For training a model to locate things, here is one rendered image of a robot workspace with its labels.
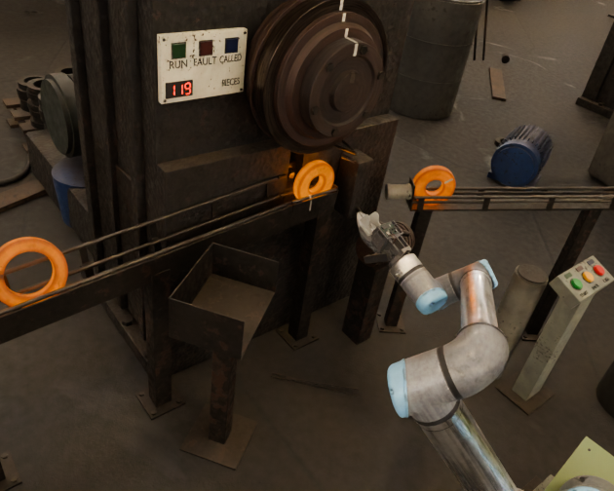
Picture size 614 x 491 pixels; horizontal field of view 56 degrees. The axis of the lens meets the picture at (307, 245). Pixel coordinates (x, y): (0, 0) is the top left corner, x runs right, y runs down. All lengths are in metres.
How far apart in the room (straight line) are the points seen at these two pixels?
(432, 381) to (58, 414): 1.37
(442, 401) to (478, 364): 0.11
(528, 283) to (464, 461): 0.94
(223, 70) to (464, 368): 1.02
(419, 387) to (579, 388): 1.51
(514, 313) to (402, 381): 1.09
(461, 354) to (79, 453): 1.32
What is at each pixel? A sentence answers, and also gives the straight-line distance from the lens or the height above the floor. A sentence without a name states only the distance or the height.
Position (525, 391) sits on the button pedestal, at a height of 0.05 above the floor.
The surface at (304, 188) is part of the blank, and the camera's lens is 1.92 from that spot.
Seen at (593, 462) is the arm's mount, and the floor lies 0.37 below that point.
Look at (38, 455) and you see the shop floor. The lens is 2.11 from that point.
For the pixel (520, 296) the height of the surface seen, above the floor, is 0.45.
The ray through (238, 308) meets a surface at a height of 0.60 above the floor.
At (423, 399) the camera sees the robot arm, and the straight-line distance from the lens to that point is 1.25.
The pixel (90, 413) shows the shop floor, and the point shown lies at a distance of 2.17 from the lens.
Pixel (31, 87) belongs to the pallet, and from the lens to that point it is 3.56.
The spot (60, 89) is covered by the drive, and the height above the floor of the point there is 0.66.
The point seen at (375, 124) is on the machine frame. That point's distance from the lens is 2.15.
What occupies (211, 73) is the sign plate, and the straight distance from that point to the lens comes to 1.66.
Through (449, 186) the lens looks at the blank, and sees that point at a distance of 2.17.
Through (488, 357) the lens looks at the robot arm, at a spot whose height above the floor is 0.89.
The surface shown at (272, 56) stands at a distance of 1.59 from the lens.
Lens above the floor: 1.71
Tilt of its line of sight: 36 degrees down
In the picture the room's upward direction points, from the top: 9 degrees clockwise
